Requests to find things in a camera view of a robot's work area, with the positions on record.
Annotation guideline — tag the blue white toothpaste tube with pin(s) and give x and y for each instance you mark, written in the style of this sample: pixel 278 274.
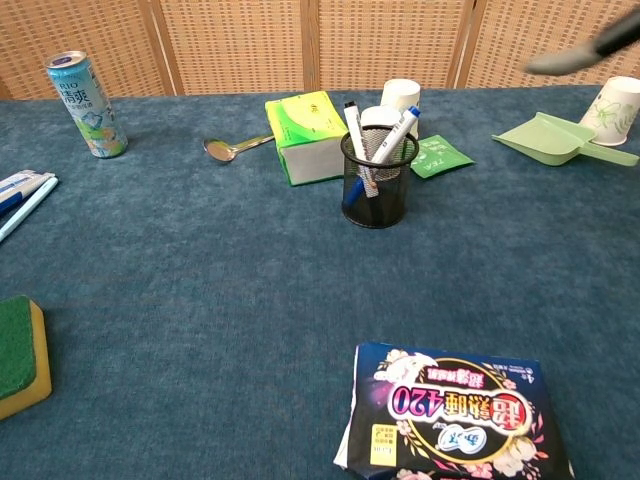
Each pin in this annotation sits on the blue white toothpaste tube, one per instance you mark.
pixel 17 186

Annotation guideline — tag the light blue drink can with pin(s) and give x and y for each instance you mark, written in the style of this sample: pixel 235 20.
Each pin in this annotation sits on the light blue drink can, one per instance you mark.
pixel 86 110

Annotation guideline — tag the light green plastic dustpan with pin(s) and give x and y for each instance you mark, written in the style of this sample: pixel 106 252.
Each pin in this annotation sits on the light green plastic dustpan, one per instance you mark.
pixel 542 140

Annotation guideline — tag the dark sanitary pad package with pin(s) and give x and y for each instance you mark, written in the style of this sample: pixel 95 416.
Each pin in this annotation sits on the dark sanitary pad package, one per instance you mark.
pixel 450 415

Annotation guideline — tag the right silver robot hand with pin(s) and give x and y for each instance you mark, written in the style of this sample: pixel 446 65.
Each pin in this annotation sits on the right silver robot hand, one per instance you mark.
pixel 560 62

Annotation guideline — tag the white paper cup blue print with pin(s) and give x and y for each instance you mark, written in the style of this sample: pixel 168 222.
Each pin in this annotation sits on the white paper cup blue print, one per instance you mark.
pixel 380 116
pixel 400 92

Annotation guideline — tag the white marker with blue cap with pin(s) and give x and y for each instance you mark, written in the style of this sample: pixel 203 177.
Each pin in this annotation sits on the white marker with blue cap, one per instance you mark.
pixel 400 132

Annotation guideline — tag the black mesh pen holder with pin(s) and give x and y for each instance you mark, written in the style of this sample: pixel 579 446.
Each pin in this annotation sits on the black mesh pen holder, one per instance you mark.
pixel 387 212

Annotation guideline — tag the green yellow scrub sponge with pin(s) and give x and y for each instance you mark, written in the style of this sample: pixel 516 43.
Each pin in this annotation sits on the green yellow scrub sponge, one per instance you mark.
pixel 17 350

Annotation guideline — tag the paper cup green flower print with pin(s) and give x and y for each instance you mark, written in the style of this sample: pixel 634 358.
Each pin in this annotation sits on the paper cup green flower print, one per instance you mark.
pixel 612 112

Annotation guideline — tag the woven bamboo folding screen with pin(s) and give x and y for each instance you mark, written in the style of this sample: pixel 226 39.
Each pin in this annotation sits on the woven bamboo folding screen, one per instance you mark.
pixel 240 45

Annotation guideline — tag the white marker with black cap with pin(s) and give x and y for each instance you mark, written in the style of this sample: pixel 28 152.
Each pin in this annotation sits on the white marker with black cap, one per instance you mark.
pixel 354 125

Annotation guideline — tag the green tissue pack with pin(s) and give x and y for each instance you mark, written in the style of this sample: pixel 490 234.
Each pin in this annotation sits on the green tissue pack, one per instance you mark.
pixel 310 135

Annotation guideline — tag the blue table cloth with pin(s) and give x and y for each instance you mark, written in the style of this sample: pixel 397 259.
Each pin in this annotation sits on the blue table cloth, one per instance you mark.
pixel 225 280

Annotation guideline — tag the green tea sachet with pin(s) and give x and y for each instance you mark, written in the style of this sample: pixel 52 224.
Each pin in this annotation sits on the green tea sachet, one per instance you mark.
pixel 442 157

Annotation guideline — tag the metal spoon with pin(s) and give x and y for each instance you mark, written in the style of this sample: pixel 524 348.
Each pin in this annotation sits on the metal spoon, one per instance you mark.
pixel 219 150

